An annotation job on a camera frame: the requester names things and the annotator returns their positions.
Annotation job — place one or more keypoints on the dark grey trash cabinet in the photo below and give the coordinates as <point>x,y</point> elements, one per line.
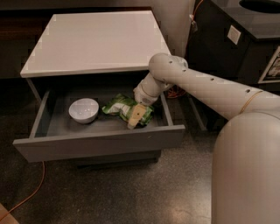
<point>209,49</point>

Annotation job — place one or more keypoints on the grey drawer cabinet white top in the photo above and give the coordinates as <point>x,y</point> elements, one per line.
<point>94,49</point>

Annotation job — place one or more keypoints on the grey ceramic bowl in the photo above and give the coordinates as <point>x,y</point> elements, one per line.
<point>84,110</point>

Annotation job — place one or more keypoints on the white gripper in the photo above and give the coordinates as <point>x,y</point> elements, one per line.
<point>142,96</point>

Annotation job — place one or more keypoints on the white wall outlet plate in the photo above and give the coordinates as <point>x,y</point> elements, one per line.
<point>234,34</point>

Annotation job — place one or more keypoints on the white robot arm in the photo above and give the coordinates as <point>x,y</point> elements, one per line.
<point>246,155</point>

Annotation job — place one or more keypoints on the green rice chip bag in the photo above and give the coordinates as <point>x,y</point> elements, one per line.
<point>121,105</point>

